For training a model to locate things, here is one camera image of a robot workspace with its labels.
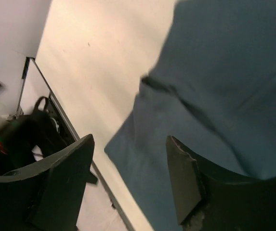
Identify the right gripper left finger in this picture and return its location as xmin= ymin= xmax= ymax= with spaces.
xmin=0 ymin=134 xmax=94 ymax=231

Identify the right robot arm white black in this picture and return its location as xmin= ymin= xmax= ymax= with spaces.
xmin=0 ymin=104 xmax=276 ymax=231

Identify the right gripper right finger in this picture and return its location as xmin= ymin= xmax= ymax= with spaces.
xmin=166 ymin=136 xmax=276 ymax=231

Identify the blue t shirt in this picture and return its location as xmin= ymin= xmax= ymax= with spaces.
xmin=105 ymin=0 xmax=276 ymax=231

